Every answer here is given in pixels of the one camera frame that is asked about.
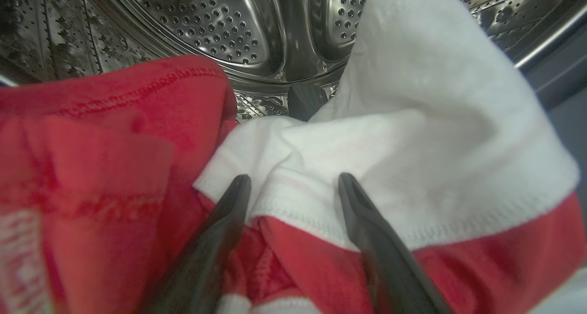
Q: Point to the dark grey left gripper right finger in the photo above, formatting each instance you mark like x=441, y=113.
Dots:
x=385, y=259

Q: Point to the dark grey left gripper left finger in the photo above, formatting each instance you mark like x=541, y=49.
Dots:
x=206, y=259

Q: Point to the red and white garment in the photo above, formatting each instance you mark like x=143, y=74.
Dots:
x=412, y=121

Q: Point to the perforated stainless steel drum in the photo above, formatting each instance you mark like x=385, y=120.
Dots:
x=206, y=25

